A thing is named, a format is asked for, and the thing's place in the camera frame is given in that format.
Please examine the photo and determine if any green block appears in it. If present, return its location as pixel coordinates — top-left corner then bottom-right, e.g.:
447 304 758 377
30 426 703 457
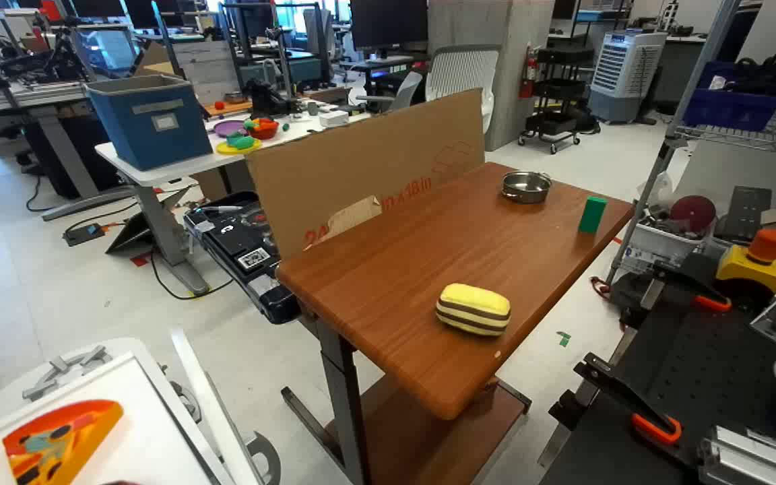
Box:
577 195 608 239

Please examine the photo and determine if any brown cardboard sheet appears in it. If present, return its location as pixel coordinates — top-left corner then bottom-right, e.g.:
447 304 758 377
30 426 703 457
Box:
242 86 487 263

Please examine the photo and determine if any wooden table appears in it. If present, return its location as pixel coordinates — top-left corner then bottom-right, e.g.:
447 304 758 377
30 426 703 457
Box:
274 158 638 485

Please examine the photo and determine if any yellow striped sponge toy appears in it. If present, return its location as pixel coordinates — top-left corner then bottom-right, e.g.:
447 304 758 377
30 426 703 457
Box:
432 280 514 339

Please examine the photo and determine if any black flat case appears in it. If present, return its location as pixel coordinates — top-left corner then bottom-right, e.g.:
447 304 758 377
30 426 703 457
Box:
183 201 301 325

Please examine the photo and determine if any small metal bowl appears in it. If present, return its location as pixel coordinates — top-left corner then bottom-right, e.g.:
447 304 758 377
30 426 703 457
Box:
500 170 553 205

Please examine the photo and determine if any orange toy bowl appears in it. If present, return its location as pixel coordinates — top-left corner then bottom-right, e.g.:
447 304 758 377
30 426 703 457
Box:
244 115 280 143

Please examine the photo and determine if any green toy plate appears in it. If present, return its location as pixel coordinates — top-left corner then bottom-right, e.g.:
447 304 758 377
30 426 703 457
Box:
223 133 258 154

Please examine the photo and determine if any white board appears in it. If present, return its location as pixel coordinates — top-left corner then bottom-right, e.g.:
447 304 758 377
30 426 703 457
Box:
424 46 500 135

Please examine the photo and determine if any black computer monitor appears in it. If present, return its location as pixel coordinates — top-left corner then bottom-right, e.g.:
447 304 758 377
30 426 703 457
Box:
347 0 432 51

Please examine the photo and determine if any red fire extinguisher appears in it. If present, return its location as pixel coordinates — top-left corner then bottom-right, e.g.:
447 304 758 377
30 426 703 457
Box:
518 46 541 100

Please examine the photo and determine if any white desk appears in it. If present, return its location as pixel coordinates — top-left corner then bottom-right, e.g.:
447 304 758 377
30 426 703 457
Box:
92 104 374 296

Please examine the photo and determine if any blue storage bin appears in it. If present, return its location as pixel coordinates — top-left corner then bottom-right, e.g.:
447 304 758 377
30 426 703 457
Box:
86 72 216 172

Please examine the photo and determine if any black orange bar clamp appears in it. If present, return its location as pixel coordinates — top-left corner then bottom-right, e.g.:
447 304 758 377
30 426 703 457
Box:
608 263 735 319
571 350 685 449

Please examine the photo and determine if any white portable air cooler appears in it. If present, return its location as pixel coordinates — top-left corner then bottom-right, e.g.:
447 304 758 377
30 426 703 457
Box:
587 26 668 127

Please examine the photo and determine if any dark red disc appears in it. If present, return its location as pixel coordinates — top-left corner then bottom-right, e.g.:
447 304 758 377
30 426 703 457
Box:
668 195 720 235

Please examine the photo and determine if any yellow emergency stop button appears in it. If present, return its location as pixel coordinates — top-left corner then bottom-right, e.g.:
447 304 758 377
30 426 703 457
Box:
715 227 776 296

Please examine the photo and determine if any blue plastic crate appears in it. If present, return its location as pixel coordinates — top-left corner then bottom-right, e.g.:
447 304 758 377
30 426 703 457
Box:
682 59 776 135

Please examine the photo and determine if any orange plastic part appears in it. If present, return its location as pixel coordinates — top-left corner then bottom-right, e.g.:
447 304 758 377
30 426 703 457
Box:
0 398 126 485

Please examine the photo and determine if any black wire cart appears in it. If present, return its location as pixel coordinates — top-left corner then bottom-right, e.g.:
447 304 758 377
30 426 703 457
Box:
518 41 597 156

